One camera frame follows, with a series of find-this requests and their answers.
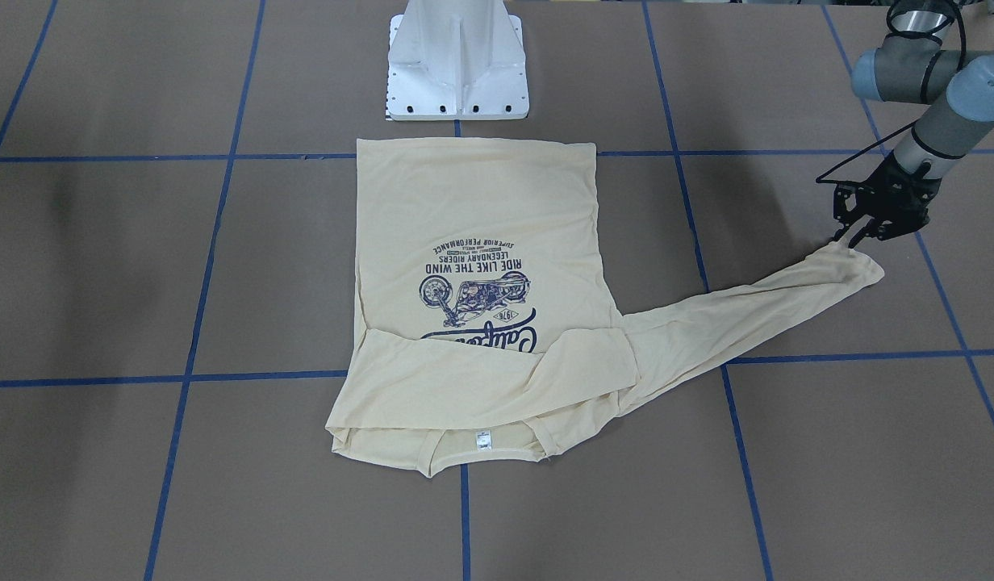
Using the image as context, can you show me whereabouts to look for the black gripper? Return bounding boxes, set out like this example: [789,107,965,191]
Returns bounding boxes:
[832,154,941,248]

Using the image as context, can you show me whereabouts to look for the beige long-sleeve printed shirt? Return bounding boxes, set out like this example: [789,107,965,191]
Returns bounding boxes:
[326,137,884,478]

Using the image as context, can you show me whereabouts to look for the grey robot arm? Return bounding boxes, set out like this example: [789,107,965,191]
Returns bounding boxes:
[833,1,994,247]

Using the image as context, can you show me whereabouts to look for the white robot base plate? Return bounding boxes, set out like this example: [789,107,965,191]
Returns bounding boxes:
[386,1,531,122]

